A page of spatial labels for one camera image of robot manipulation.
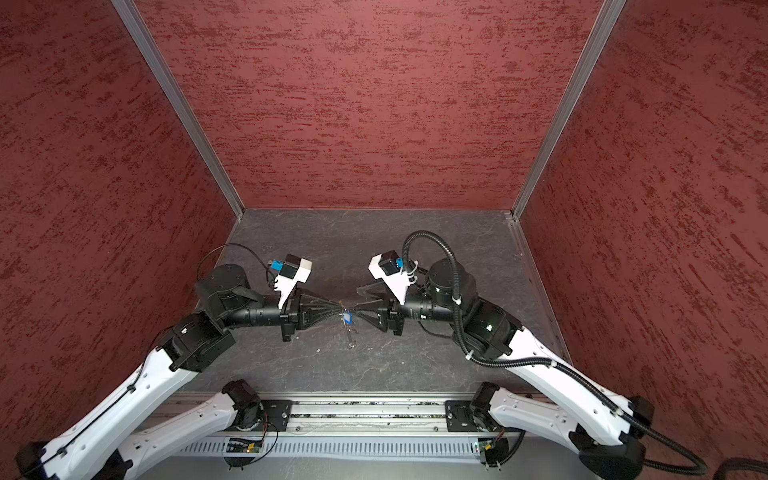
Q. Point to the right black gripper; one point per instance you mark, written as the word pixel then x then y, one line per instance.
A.
pixel 388 314

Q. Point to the left aluminium corner post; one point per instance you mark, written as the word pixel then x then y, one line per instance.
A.
pixel 131 18

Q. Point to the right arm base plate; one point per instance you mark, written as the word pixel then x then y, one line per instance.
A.
pixel 459 416

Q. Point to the circuit board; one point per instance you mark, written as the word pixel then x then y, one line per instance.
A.
pixel 244 446
pixel 492 452

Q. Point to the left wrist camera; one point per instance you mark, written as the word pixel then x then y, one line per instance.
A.
pixel 289 273

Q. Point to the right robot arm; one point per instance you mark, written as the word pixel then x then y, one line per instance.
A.
pixel 603 428

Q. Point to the aluminium mounting rail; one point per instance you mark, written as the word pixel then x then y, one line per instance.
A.
pixel 400 414

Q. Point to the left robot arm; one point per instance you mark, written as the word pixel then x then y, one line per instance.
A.
pixel 102 445

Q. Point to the white slotted cable duct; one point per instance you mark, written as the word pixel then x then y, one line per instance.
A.
pixel 441 449

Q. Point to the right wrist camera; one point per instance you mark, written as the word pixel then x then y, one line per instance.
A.
pixel 390 268

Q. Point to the aluminium corner post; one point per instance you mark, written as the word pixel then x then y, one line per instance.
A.
pixel 131 18
pixel 603 26

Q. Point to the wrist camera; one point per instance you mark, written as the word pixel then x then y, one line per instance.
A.
pixel 390 268
pixel 289 273

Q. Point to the right circuit board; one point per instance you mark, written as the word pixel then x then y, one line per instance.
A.
pixel 492 452

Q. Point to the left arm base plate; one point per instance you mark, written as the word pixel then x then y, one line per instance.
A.
pixel 276 412

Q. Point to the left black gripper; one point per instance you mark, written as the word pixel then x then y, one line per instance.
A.
pixel 317 310

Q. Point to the left circuit board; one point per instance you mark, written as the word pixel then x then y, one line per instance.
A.
pixel 244 446

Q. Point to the right aluminium corner post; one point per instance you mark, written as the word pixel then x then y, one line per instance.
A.
pixel 603 26

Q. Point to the small keys bunch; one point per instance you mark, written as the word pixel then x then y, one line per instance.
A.
pixel 351 337

